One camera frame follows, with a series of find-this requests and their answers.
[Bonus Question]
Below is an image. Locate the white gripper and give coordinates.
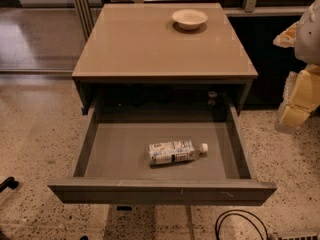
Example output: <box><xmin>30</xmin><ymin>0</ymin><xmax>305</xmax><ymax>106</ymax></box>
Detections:
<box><xmin>273</xmin><ymin>22</ymin><xmax>320</xmax><ymax>133</ymax></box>

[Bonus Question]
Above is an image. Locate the blue labelled plastic bottle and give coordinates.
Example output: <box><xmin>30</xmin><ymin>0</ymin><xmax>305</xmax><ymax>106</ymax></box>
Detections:
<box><xmin>149</xmin><ymin>140</ymin><xmax>209</xmax><ymax>166</ymax></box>

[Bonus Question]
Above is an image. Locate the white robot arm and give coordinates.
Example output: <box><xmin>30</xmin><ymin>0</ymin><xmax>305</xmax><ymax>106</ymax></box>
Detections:
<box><xmin>273</xmin><ymin>0</ymin><xmax>320</xmax><ymax>133</ymax></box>

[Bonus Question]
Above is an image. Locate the grey cabinet with counter top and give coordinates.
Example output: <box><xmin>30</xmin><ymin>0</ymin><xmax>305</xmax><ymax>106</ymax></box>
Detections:
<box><xmin>72</xmin><ymin>3</ymin><xmax>258</xmax><ymax>111</ymax></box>

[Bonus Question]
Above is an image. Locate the open grey top drawer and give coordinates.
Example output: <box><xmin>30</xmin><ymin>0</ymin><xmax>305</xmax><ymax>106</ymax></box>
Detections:
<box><xmin>48</xmin><ymin>103</ymin><xmax>277</xmax><ymax>206</ymax></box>

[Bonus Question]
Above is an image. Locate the white ceramic bowl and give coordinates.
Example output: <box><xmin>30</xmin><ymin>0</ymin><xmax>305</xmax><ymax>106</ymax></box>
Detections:
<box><xmin>172</xmin><ymin>9</ymin><xmax>208</xmax><ymax>31</ymax></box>

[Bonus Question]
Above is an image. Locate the metal floor vent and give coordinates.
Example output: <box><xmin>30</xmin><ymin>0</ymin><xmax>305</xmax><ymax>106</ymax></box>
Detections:
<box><xmin>269</xmin><ymin>231</ymin><xmax>320</xmax><ymax>240</ymax></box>

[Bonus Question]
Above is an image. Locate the black caster at left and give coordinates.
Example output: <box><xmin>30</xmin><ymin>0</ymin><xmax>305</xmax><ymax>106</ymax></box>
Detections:
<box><xmin>0</xmin><ymin>177</ymin><xmax>19</xmax><ymax>193</ymax></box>

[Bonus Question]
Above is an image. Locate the black cable loop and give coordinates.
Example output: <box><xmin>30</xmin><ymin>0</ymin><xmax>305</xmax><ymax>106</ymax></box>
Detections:
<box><xmin>214</xmin><ymin>209</ymin><xmax>270</xmax><ymax>240</ymax></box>

